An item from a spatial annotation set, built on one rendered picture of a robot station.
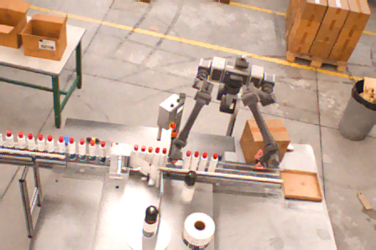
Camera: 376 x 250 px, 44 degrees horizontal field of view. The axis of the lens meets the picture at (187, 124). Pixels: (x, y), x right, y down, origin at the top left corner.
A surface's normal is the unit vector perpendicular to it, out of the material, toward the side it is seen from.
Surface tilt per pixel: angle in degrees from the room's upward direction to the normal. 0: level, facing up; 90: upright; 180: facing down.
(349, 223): 0
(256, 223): 0
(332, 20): 91
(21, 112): 0
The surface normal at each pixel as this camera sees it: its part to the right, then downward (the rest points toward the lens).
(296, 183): 0.15, -0.70
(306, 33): -0.15, 0.70
